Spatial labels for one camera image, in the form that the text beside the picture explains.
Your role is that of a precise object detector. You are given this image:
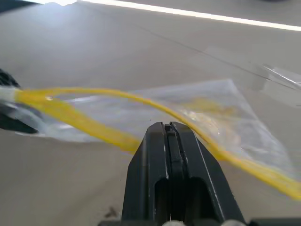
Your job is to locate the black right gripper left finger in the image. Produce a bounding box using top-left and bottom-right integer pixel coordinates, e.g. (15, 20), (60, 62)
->
(121, 121), (176, 223)

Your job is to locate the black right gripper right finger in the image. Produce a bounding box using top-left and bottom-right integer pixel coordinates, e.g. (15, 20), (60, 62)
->
(169, 121), (246, 223)

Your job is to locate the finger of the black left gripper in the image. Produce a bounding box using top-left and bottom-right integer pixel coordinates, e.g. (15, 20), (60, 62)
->
(0, 103), (39, 135)
(0, 68), (22, 89)

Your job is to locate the clear plastic yellow-zip bag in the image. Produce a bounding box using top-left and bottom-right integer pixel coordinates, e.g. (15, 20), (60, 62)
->
(14, 79), (301, 203)

